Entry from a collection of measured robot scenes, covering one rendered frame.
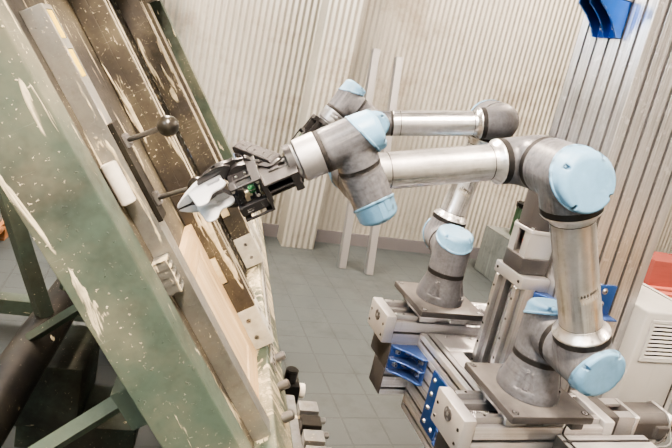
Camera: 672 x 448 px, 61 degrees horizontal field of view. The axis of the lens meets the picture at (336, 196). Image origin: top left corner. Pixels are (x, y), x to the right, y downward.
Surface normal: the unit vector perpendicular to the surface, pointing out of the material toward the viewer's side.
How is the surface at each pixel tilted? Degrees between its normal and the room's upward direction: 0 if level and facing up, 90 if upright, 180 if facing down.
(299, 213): 90
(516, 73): 90
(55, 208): 90
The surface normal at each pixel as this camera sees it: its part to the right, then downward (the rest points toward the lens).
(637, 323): -0.94, -0.13
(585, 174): 0.21, 0.15
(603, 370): 0.25, 0.40
